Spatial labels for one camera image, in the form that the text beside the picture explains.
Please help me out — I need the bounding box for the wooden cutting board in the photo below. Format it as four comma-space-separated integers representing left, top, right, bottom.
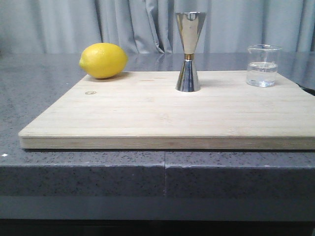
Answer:
19, 71, 315, 149

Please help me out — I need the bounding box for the steel double jigger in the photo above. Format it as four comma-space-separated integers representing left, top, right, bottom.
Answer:
176, 11, 206, 92

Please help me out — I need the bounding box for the glass beaker with liquid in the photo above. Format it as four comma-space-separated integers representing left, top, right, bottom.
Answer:
246, 44, 282, 88

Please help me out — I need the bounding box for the grey curtain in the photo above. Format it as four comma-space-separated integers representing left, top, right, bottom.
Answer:
0, 0, 315, 54

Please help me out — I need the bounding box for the yellow lemon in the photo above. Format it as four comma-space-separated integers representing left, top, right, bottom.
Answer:
79, 43, 128, 79

